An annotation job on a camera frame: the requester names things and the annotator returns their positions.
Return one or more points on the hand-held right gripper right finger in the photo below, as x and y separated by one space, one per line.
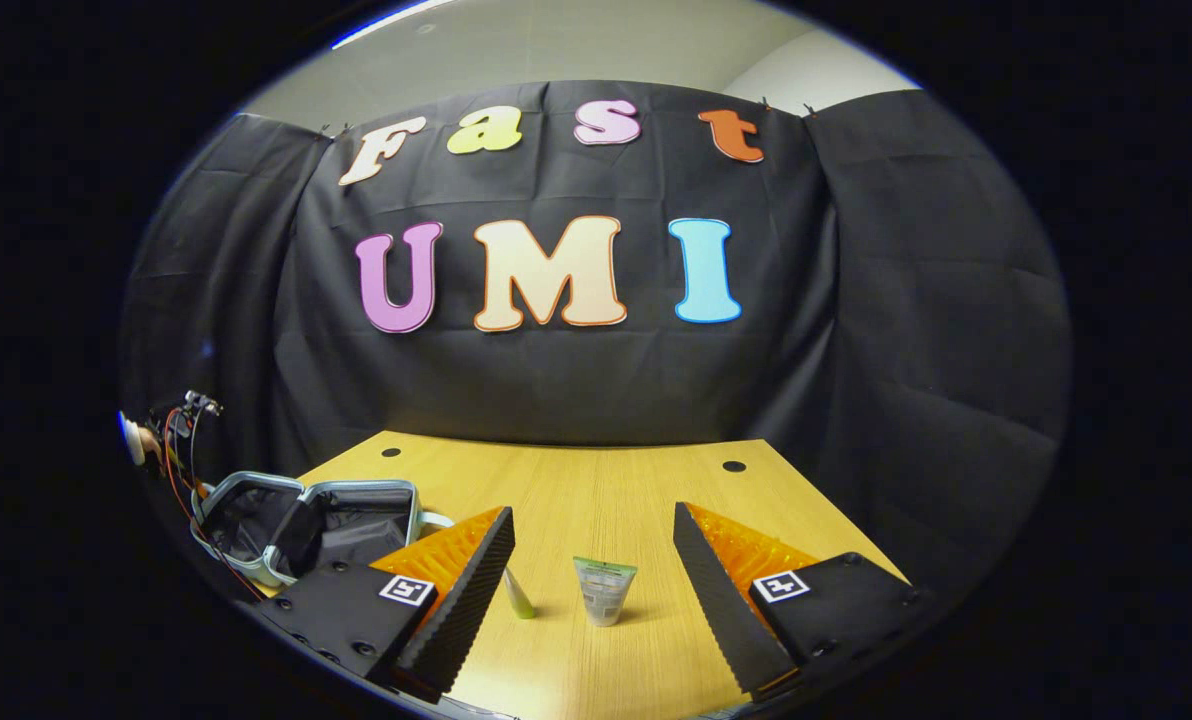
716 600

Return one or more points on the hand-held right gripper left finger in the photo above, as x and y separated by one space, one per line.
476 590

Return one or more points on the wide white green skin care tube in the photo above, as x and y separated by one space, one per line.
604 595

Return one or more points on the white suitcase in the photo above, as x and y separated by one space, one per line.
256 520

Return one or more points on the black backdrop cloth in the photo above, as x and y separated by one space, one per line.
576 380

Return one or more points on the slim green skin care tube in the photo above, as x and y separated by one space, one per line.
519 600

